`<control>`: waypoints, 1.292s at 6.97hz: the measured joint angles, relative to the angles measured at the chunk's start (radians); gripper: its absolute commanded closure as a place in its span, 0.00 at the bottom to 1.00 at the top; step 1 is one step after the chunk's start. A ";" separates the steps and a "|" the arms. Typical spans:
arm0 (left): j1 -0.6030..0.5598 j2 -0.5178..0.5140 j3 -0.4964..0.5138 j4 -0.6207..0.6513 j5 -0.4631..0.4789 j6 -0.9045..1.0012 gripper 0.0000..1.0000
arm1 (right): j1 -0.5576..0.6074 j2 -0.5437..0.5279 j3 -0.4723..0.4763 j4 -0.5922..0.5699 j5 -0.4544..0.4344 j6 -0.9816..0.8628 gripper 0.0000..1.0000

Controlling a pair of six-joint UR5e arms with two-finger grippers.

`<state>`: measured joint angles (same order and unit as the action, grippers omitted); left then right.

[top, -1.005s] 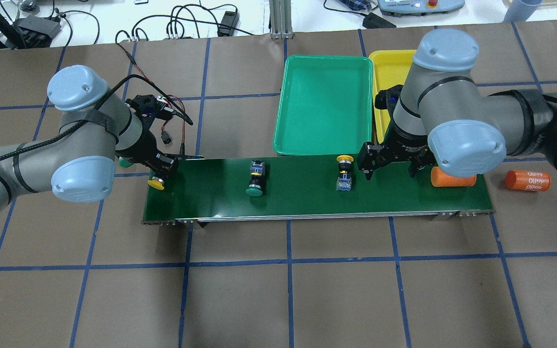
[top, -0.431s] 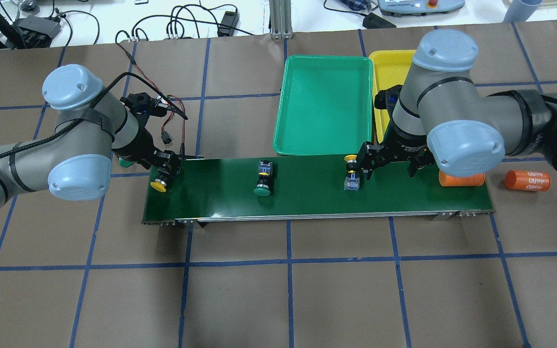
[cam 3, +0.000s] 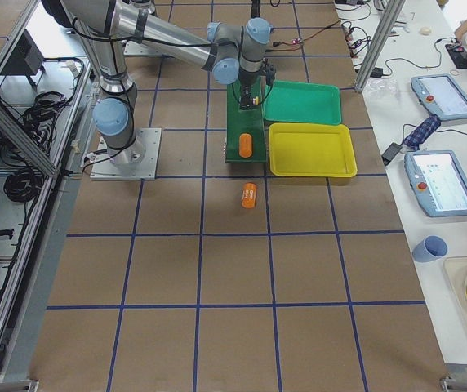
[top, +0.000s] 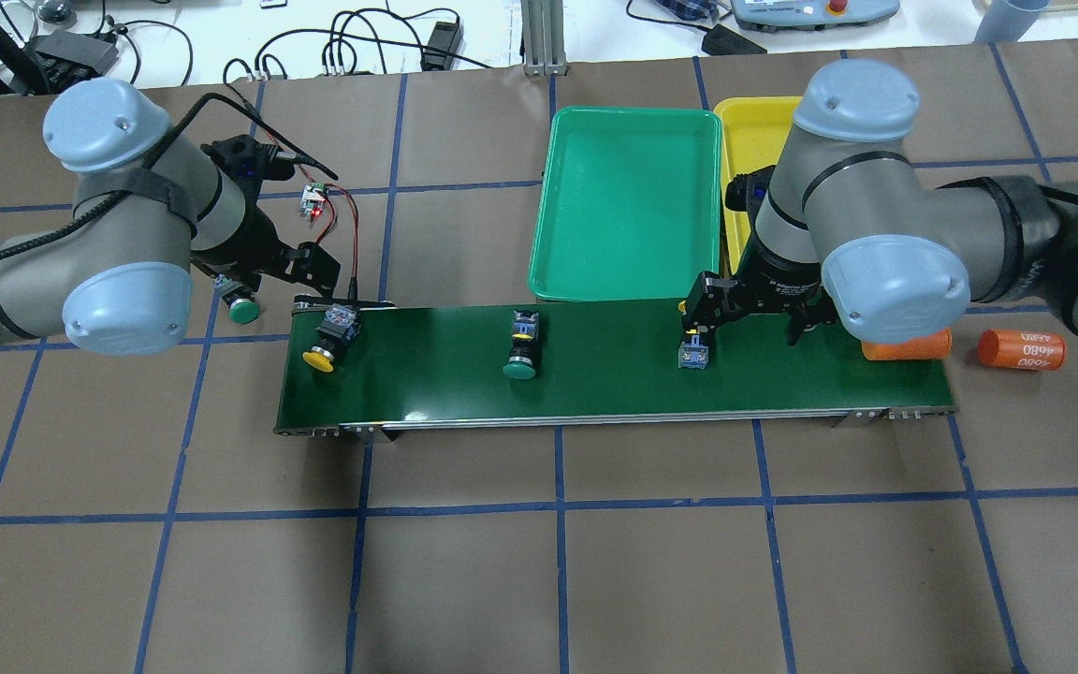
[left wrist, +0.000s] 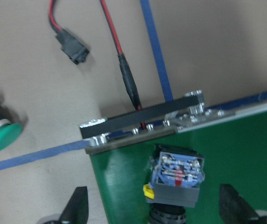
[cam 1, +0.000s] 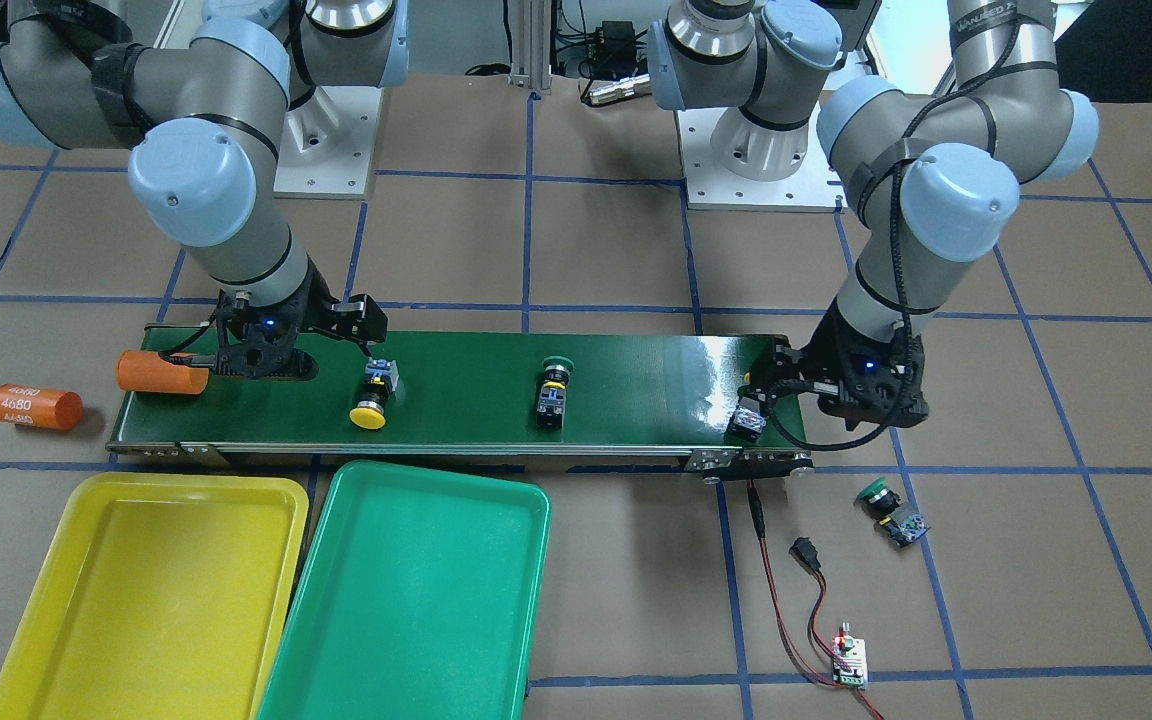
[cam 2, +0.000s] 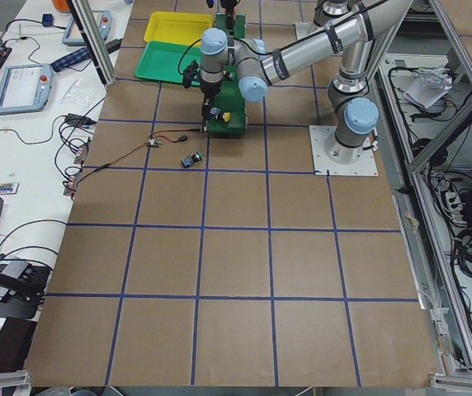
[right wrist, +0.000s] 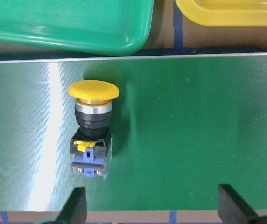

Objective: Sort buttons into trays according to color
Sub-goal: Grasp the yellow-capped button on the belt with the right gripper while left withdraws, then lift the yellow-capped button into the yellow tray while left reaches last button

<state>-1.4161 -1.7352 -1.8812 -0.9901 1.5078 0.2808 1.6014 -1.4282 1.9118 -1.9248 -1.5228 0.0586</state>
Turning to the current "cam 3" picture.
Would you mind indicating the teach pendant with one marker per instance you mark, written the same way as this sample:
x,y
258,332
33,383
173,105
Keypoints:
x,y
438,182
441,95

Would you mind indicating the green conveyor belt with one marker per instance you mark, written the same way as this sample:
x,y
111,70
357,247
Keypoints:
x,y
239,121

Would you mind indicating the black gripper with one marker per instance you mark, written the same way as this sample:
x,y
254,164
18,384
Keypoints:
x,y
246,88

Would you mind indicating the teach pendant near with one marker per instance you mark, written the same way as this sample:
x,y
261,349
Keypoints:
x,y
438,182

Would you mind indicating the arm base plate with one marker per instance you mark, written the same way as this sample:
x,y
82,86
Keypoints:
x,y
137,162
134,49

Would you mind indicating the green tray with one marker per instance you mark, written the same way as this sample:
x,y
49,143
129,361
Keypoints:
x,y
302,102

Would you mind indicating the yellow tray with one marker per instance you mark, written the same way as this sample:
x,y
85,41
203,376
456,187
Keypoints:
x,y
311,150

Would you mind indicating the black power adapter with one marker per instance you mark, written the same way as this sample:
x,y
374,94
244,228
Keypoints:
x,y
390,153

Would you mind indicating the plain orange cylinder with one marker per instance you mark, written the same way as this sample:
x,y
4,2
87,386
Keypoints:
x,y
245,145

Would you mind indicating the blue checkered cloth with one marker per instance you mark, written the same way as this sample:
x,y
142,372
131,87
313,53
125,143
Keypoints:
x,y
422,132

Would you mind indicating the blue cup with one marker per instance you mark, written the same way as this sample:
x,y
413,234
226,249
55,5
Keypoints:
x,y
430,249

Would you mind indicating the orange cylinder labelled 4680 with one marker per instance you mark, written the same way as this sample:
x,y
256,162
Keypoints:
x,y
249,192

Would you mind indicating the aluminium frame post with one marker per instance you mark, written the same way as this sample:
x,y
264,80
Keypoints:
x,y
389,12

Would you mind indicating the teach pendant far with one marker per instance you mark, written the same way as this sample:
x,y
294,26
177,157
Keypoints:
x,y
441,95

